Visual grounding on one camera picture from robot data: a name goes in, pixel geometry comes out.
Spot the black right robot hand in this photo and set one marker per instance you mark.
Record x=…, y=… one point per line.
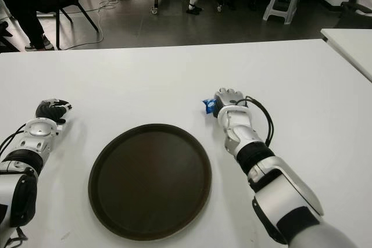
x=229, y=98

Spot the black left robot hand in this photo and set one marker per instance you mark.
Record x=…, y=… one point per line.
x=52, y=111

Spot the blue Oreo snack pack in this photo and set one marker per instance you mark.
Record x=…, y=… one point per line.
x=208, y=105

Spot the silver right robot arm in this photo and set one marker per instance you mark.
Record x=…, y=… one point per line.
x=279, y=192

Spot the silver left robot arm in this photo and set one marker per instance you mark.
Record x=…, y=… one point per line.
x=20, y=190

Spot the standing person in black trousers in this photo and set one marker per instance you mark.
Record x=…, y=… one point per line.
x=27, y=12

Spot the round dark brown tray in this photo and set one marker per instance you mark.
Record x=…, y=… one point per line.
x=149, y=178

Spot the white side table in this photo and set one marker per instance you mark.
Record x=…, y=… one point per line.
x=351, y=44

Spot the black office chair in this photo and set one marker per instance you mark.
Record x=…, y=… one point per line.
x=350, y=12

